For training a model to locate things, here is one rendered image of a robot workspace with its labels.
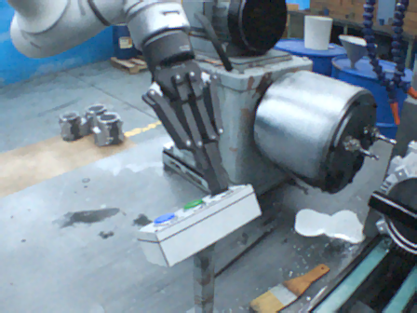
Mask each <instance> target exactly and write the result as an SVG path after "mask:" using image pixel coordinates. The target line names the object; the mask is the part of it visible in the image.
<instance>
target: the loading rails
mask: <svg viewBox="0 0 417 313"><path fill-rule="evenodd" d="M381 238H382V239H381ZM386 238H387V239H389V236H388V235H387V234H381V233H380V231H379V232H378V233H377V234H376V235H375V236H374V238H373V239H372V240H371V241H370V242H369V243H368V244H367V245H366V246H365V247H364V248H363V249H362V250H361V251H360V252H359V253H358V255H357V256H356V257H355V258H354V259H353V260H352V261H351V262H350V263H349V264H348V265H347V266H346V267H345V268H344V269H343V271H342V272H340V273H339V274H337V275H336V277H335V278H334V279H333V280H332V281H331V282H330V283H329V284H327V285H326V287H325V288H324V289H323V290H322V291H321V292H320V293H318V294H317V295H316V296H315V297H314V299H313V300H311V301H310V302H309V303H307V304H306V305H305V306H304V307H303V308H302V309H301V310H300V311H299V312H298V313H378V312H376V311H374V310H373V309H371V308H370V307H368V306H367V305H364V303H363V304H362V302H361V301H362V300H363V299H364V298H365V296H366V295H367V294H368V293H369V292H370V290H371V288H373V287H374V286H375V284H376V283H377V281H378V280H379V279H380V278H381V277H382V276H383V273H385V272H386V271H387V269H388V267H389V268H390V269H392V270H393V271H395V272H397V273H398V274H400V275H401V276H403V277H404V278H406V279H405V281H404V282H403V284H402V285H401V287H400V288H399V290H398V291H397V292H396V293H395V296H394V297H393V298H392V299H391V301H390V302H389V304H388V305H387V307H386V308H385V309H384V310H383V312H382V313H410V312H411V311H412V310H413V308H414V306H415V304H416V303H417V260H416V257H417V255H416V254H415V255H414V256H413V257H412V255H413V253H412V252H411V253H410V256H409V257H408V254H409V251H407V252H406V253H405V254H404V252H405V250H406V249H403V250H402V251H401V252H400V250H401V248H402V246H399V248H398V249H397V246H398V243H397V244H396V245H395V246H394V247H393V245H394V242H393V241H395V240H393V241H392V242H391V243H389V242H390V239H391V237H390V239H389V240H386ZM380 241H381V242H380ZM378 242H379V243H378ZM382 242H383V244H384V245H385V244H386V245H385V246H386V247H385V246H384V245H382ZM377 243H378V244H377ZM388 244H389V245H388ZM379 249H380V250H381V251H380V250H379ZM387 249H388V250H387ZM386 251H387V252H386ZM411 257H412V259H411Z"/></svg>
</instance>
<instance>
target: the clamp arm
mask: <svg viewBox="0 0 417 313"><path fill-rule="evenodd" d="M368 207H371V208H372V209H374V210H375V211H378V212H380V213H381V214H382V215H386V216H388V217H389V218H392V219H393V220H395V221H398V222H399V223H400V224H402V225H405V226H406V227H408V228H409V229H412V230H413V231H414V232H417V210H415V209H414V208H411V207H409V206H408V205H406V204H403V203H401V202H400V201H397V200H395V199H393V198H392V197H389V196H387V195H386V194H384V193H382V192H379V191H378V190H374V191H373V192H371V193H370V199H369V203H368Z"/></svg>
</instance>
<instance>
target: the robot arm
mask: <svg viewBox="0 0 417 313"><path fill-rule="evenodd" d="M6 1H7V3H8V4H10V6H11V7H13V8H14V9H15V11H16V15H15V17H14V19H13V21H12V23H11V30H10V34H11V37H12V38H11V39H12V40H13V41H12V42H13V43H14V46H15V47H16V49H17V50H18V51H19V52H20V53H22V54H23V55H25V56H27V57H28V58H30V57H31V58H34V59H36V58H41V59H43V58H46V57H50V56H54V55H58V54H61V53H62V52H65V51H66V50H68V49H70V48H73V47H75V46H77V45H79V44H81V43H83V42H85V41H87V40H88V39H89V38H91V37H92V36H94V35H96V34H98V33H100V32H101V31H103V30H104V29H106V28H107V27H109V26H111V25H113V24H116V23H118V22H120V21H126V24H127V26H128V28H129V31H130V34H131V37H132V38H133V43H134V45H135V48H136V49H139V50H141V53H142V55H143V57H144V58H145V61H146V65H147V68H148V71H149V72H150V73H151V75H152V86H151V87H150V89H149V90H148V91H147V92H146V93H144V94H143V95H142V96H141V97H142V99H143V100H144V101H145V103H146V104H148V105H149V106H150V107H151V108H152V109H153V111H154V112H155V114H156V116H157V117H158V118H159V120H160V121H161V123H162V124H163V126H164V127H165V129H166V131H167V132H168V134H169V136H170V137H171V140H172V141H173V143H174V144H175V146H176V147H177V149H178V150H186V151H188V152H190V151H191V153H192V155H193V158H194V160H195V164H196V166H197V168H198V169H199V171H201V170H202V171H203V174H204V177H205V179H206V182H207V185H208V189H209V191H210V192H213V191H220V190H223V189H224V188H226V187H228V183H227V181H226V179H225V176H224V173H223V171H222V166H221V164H220V163H222V158H221V156H220V153H219V150H218V147H217V144H216V142H217V141H218V140H219V136H220V135H223V127H222V116H221V111H220V106H219V101H218V94H217V89H216V87H217V80H218V77H217V76H216V75H215V74H212V75H207V74H204V73H202V70H201V68H200V65H199V64H197V62H196V60H195V49H194V47H193V45H192V42H191V40H190V37H189V35H188V33H189V31H190V25H189V23H188V20H187V19H186V14H185V12H184V10H183V8H182V2H181V1H180V0H6ZM199 84H200V85H199ZM199 86H200V87H201V88H202V93H201V91H200V88H199ZM162 94H163V95H165V96H166V97H167V98H168V100H169V103H170V106H171V108H172V109H174V111H175V113H176V115H177V116H175V114H174V112H172V110H171V109H170V107H169V105H168V103H167V102H166V100H165V99H164V98H163V97H162ZM202 98H203V101H202ZM203 103H204V104H203Z"/></svg>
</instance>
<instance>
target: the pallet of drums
mask: <svg viewBox="0 0 417 313"><path fill-rule="evenodd" d="M113 26H114V27H113V30H112V38H113V48H114V56H115V58H111V64H110V65H112V66H113V67H116V68H117V69H119V70H121V71H123V72H125V73H128V74H130V75H135V74H138V73H139V72H140V69H142V68H147V65H146V61H145V58H144V57H143V55H142V53H141V50H139V49H136V48H135V45H134V43H133V38H132V37H131V34H130V31H129V28H128V26H127V24H126V21H120V22H118V23H116V24H113ZM137 52H138V53H137ZM138 59H140V60H138ZM127 60H129V61H127ZM134 63H137V64H139V65H141V66H138V65H134Z"/></svg>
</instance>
